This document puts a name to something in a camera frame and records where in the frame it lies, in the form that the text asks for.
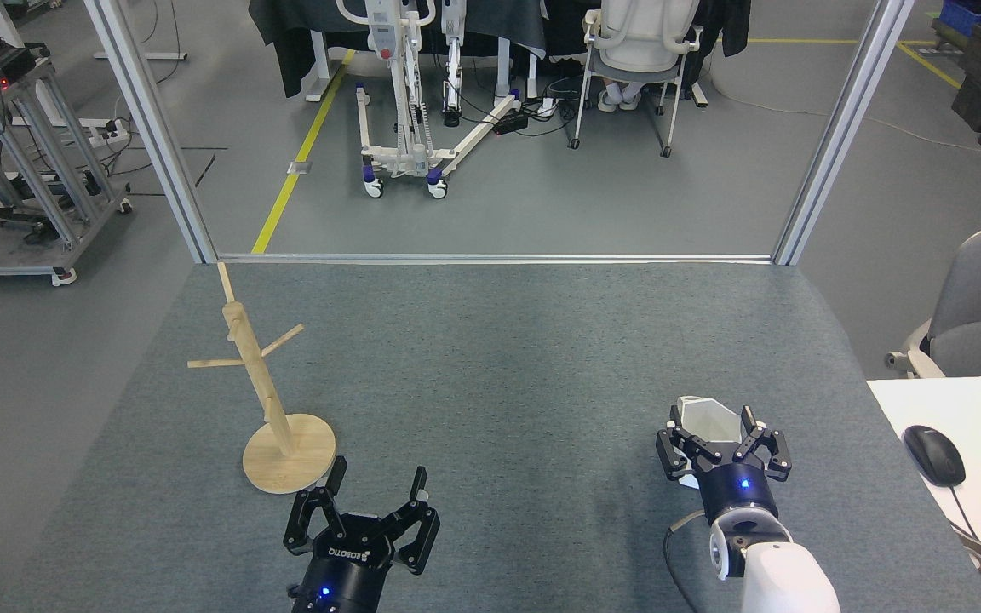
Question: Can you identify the wooden cup storage rack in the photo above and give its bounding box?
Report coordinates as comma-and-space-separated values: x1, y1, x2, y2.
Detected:
187, 262, 337, 495

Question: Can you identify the blue plastic bin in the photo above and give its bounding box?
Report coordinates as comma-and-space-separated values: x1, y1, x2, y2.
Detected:
940, 0, 981, 39

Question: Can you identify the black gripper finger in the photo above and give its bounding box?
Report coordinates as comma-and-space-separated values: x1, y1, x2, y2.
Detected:
736, 406, 793, 480
384, 467, 441, 574
283, 456, 348, 556
657, 407, 717, 484

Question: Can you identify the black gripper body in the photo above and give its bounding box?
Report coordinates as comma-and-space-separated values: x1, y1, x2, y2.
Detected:
695, 460, 779, 522
290, 513, 393, 613

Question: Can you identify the white hexagonal cup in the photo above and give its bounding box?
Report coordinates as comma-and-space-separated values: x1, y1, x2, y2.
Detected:
669, 396, 751, 490

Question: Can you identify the black table cloth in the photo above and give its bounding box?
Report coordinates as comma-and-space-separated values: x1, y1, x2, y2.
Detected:
249, 0, 751, 99

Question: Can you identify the black computer mouse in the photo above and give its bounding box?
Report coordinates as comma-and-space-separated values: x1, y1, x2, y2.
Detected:
903, 425, 967, 488

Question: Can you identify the white office chair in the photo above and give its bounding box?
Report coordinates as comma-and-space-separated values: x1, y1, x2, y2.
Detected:
568, 0, 709, 158

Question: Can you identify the silver aluminium frame post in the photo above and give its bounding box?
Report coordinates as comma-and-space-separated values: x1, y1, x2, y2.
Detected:
84, 0, 219, 265
773, 0, 917, 266

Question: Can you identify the white stand on wheels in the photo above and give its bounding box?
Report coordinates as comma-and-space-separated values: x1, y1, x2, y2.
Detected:
336, 0, 524, 201

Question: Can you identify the metal frame cart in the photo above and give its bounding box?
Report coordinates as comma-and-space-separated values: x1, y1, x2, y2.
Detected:
0, 47, 134, 287

